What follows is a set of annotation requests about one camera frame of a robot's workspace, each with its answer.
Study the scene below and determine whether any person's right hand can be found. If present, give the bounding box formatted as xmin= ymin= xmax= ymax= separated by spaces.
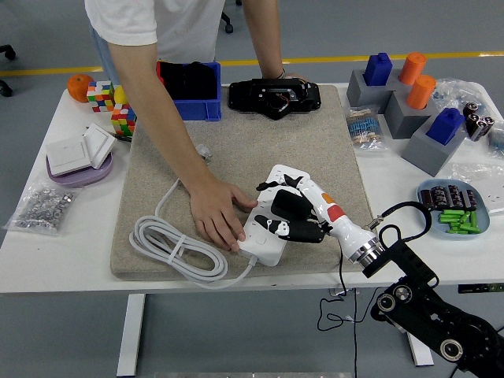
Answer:
xmin=188 ymin=176 xmax=259 ymax=253

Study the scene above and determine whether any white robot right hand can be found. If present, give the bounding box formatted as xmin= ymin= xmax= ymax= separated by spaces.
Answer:
xmin=254 ymin=174 xmax=379 ymax=261

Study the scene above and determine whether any black plug cord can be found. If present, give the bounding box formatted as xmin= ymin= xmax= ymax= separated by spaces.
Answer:
xmin=317 ymin=235 xmax=348 ymax=332

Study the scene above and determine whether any black plug adapter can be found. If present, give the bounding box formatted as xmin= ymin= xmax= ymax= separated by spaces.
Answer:
xmin=270 ymin=188 xmax=314 ymax=221

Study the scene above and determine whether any white power strip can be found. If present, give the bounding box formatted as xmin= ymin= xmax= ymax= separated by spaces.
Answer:
xmin=235 ymin=164 xmax=312 ymax=268

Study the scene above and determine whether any black device housing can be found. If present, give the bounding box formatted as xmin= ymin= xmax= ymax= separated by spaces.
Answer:
xmin=228 ymin=77 xmax=322 ymax=121

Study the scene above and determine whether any grey block holder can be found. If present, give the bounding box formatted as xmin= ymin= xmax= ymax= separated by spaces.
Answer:
xmin=401 ymin=118 xmax=468 ymax=178
xmin=346 ymin=69 xmax=409 ymax=115
xmin=384 ymin=90 xmax=438 ymax=140

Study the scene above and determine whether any grey-brown mat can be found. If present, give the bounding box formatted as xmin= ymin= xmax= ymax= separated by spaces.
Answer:
xmin=109 ymin=83 xmax=383 ymax=281

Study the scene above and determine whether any blue block peg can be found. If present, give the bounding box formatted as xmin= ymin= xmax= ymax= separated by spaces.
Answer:
xmin=425 ymin=107 xmax=466 ymax=146
xmin=362 ymin=52 xmax=394 ymax=87

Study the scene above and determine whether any black office chair base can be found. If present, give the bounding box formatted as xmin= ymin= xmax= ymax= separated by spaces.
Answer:
xmin=0 ymin=44 xmax=17 ymax=98
xmin=220 ymin=0 xmax=243 ymax=35

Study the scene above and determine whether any bag of resistors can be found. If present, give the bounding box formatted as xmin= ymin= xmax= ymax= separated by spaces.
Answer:
xmin=344 ymin=106 xmax=389 ymax=152

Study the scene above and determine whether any blue plastic bin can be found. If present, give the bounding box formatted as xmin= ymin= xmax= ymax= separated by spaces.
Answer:
xmin=156 ymin=61 xmax=223 ymax=122

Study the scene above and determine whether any black and red fabric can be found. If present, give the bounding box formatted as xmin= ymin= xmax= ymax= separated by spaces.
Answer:
xmin=156 ymin=60 xmax=217 ymax=102

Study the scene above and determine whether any orange cylinder peg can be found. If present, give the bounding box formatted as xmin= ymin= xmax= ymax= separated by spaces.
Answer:
xmin=398 ymin=52 xmax=428 ymax=86
xmin=406 ymin=74 xmax=438 ymax=110

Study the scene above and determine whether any multicolour puzzle cube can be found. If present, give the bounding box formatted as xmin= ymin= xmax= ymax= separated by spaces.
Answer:
xmin=86 ymin=80 xmax=116 ymax=113
xmin=110 ymin=103 xmax=137 ymax=138

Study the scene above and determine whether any person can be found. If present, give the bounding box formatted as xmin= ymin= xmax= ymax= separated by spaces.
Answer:
xmin=84 ymin=0 xmax=228 ymax=86

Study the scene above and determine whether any purple tray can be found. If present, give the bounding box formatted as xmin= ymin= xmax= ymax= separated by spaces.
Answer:
xmin=46 ymin=151 xmax=114 ymax=188

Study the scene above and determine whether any light blue plate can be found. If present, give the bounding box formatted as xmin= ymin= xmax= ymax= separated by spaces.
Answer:
xmin=416 ymin=179 xmax=492 ymax=240

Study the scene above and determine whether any white table leg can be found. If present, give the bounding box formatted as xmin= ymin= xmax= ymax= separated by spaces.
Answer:
xmin=407 ymin=336 xmax=435 ymax=367
xmin=117 ymin=293 xmax=146 ymax=377

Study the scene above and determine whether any clear plastic bag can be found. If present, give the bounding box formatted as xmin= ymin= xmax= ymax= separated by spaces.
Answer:
xmin=450 ymin=162 xmax=504 ymax=216

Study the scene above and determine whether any clear bag of blue parts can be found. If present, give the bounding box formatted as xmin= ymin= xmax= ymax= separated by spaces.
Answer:
xmin=432 ymin=77 xmax=487 ymax=115
xmin=487 ymin=128 xmax=504 ymax=154

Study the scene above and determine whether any black desk control panel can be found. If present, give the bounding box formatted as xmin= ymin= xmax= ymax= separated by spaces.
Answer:
xmin=458 ymin=283 xmax=504 ymax=295

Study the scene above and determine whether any bundle of dark capacitors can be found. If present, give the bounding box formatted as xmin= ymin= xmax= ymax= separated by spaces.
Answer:
xmin=462 ymin=101 xmax=496 ymax=143

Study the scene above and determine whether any bag of metal nuts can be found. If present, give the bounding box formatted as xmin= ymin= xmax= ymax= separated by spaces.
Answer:
xmin=2 ymin=180 xmax=82 ymax=238

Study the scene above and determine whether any orange fruit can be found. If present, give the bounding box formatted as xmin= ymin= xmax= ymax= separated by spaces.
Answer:
xmin=65 ymin=74 xmax=95 ymax=104

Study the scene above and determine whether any white power strip cable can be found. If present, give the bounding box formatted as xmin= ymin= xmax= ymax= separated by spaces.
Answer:
xmin=128 ymin=179 xmax=259 ymax=291

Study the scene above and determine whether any white wall switch panel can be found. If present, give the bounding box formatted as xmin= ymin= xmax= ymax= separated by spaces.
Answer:
xmin=44 ymin=136 xmax=92 ymax=177
xmin=82 ymin=123 xmax=117 ymax=170

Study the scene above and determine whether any thin black hanging cable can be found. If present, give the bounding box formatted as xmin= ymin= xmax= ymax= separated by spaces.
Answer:
xmin=353 ymin=291 xmax=359 ymax=378

